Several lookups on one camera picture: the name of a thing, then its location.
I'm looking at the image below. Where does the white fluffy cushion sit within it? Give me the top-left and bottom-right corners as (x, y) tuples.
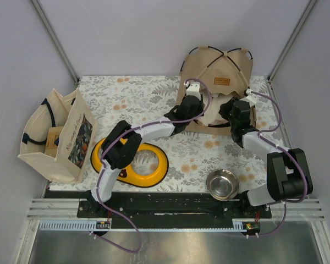
(197, 93), (233, 127)

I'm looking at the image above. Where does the beige pet tent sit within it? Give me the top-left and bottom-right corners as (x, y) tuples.
(176, 46), (253, 135)

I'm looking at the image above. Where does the black tent pole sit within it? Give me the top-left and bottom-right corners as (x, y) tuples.
(186, 47), (251, 91)
(180, 46), (253, 82)

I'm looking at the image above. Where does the stainless steel bowl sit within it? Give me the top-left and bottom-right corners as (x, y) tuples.
(206, 169), (239, 201)

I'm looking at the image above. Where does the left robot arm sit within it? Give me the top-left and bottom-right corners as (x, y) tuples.
(89, 95), (204, 217)

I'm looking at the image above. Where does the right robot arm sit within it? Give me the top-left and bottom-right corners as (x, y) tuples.
(219, 98), (314, 218)

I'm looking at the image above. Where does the cream tote bag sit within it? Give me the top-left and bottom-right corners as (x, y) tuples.
(18, 90), (98, 184)

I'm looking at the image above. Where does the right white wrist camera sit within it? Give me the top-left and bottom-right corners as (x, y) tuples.
(241, 89), (258, 107)

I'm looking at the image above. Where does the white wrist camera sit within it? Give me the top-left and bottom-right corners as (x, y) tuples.
(241, 89), (258, 107)
(184, 80), (201, 100)

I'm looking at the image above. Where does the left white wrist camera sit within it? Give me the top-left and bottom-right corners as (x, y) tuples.
(184, 80), (201, 100)

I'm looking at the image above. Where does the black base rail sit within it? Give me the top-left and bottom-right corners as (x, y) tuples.
(45, 190), (272, 229)

